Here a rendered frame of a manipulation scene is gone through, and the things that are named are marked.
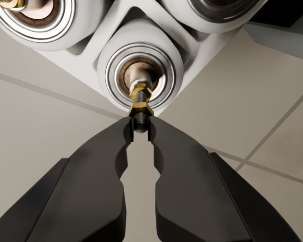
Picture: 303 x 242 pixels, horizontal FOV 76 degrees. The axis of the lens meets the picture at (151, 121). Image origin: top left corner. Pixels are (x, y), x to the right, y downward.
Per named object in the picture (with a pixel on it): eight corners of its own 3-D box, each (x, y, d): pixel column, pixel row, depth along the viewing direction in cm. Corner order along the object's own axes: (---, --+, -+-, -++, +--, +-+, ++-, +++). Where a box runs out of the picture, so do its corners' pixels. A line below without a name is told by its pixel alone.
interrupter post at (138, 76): (126, 72, 21) (123, 83, 18) (146, 63, 20) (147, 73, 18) (135, 91, 22) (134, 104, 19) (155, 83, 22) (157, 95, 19)
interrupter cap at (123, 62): (92, 58, 20) (90, 60, 19) (161, 28, 19) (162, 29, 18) (124, 117, 24) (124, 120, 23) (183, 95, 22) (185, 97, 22)
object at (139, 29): (105, 30, 35) (77, 53, 19) (155, 7, 33) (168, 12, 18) (128, 78, 39) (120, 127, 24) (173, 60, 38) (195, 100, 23)
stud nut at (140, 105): (129, 123, 15) (128, 129, 14) (125, 103, 14) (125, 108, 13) (154, 120, 15) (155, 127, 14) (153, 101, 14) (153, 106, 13)
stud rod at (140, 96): (136, 90, 19) (133, 135, 13) (135, 81, 19) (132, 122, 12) (146, 90, 19) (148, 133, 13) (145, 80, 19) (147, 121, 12)
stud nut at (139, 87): (131, 101, 18) (131, 105, 17) (129, 84, 17) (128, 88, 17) (152, 99, 18) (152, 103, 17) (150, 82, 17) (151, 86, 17)
